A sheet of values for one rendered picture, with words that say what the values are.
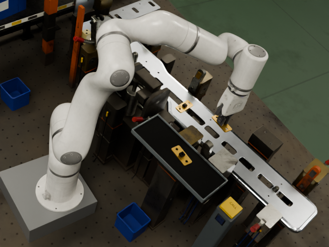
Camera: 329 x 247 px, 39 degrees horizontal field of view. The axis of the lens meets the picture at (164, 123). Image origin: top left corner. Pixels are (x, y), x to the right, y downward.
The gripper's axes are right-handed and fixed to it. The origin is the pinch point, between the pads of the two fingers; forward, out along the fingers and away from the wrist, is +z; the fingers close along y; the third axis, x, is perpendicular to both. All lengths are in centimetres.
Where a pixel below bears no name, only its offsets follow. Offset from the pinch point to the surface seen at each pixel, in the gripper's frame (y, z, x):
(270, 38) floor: 222, 113, 134
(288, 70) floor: 209, 115, 95
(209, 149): 0.3, 17.9, -0.1
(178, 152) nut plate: -17.6, 10.8, -0.4
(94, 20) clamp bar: -15, 3, 69
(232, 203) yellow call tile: -12.1, 12.0, -26.0
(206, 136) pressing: 10.3, 25.6, 10.2
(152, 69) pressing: 10, 24, 53
